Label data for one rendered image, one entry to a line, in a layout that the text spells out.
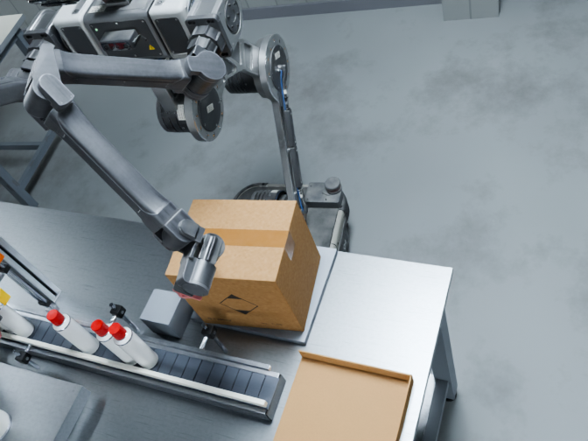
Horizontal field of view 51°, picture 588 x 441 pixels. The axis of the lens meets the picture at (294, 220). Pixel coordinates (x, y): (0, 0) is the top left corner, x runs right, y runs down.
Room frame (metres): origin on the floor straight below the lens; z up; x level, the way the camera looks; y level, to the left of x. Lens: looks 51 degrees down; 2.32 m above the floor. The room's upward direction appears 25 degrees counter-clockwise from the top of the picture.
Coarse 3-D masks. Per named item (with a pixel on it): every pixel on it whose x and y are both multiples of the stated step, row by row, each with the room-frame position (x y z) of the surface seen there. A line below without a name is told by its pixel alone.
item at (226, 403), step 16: (48, 320) 1.23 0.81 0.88; (32, 352) 1.15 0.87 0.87; (48, 352) 1.12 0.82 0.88; (176, 352) 0.94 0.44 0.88; (96, 368) 1.00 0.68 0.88; (112, 368) 0.97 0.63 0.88; (240, 368) 0.81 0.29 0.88; (256, 368) 0.79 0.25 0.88; (144, 384) 0.91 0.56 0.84; (160, 384) 0.86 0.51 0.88; (208, 400) 0.77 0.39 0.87; (224, 400) 0.74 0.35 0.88; (272, 400) 0.69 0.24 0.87; (256, 416) 0.69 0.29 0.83; (272, 416) 0.67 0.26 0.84
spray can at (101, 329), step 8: (96, 320) 0.99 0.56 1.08; (96, 328) 0.97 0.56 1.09; (104, 328) 0.97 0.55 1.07; (96, 336) 0.98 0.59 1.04; (104, 336) 0.96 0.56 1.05; (112, 336) 0.96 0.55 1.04; (104, 344) 0.96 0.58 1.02; (112, 344) 0.95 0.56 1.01; (112, 352) 0.96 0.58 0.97; (120, 352) 0.95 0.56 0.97; (128, 360) 0.95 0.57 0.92
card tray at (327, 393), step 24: (312, 360) 0.76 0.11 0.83; (336, 360) 0.72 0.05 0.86; (312, 384) 0.70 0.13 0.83; (336, 384) 0.68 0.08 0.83; (360, 384) 0.65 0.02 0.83; (384, 384) 0.62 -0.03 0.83; (408, 384) 0.58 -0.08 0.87; (288, 408) 0.67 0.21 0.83; (312, 408) 0.65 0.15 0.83; (336, 408) 0.62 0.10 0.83; (360, 408) 0.59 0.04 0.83; (384, 408) 0.57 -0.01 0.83; (288, 432) 0.61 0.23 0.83; (312, 432) 0.59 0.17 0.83; (336, 432) 0.56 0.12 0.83; (360, 432) 0.54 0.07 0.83; (384, 432) 0.52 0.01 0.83
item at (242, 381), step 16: (32, 320) 1.26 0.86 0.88; (32, 336) 1.20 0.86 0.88; (48, 336) 1.17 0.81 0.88; (80, 352) 1.07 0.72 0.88; (96, 352) 1.05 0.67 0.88; (160, 352) 0.96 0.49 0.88; (160, 368) 0.91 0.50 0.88; (176, 368) 0.89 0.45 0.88; (192, 368) 0.87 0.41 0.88; (208, 368) 0.85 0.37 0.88; (224, 368) 0.83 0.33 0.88; (176, 384) 0.84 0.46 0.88; (208, 384) 0.80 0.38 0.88; (224, 384) 0.78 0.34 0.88; (240, 384) 0.77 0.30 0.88; (256, 384) 0.75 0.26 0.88; (272, 384) 0.73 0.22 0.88
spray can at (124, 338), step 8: (112, 328) 0.94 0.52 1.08; (120, 328) 0.94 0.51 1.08; (128, 328) 0.96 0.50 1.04; (120, 336) 0.93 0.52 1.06; (128, 336) 0.93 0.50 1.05; (136, 336) 0.94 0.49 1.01; (120, 344) 0.92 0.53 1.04; (128, 344) 0.92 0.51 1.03; (136, 344) 0.93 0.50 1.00; (144, 344) 0.94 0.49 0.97; (128, 352) 0.92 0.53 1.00; (136, 352) 0.92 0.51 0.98; (144, 352) 0.93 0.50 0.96; (152, 352) 0.94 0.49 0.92; (136, 360) 0.92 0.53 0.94; (144, 360) 0.92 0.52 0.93; (152, 360) 0.92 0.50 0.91; (144, 368) 0.92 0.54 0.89; (152, 368) 0.92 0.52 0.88
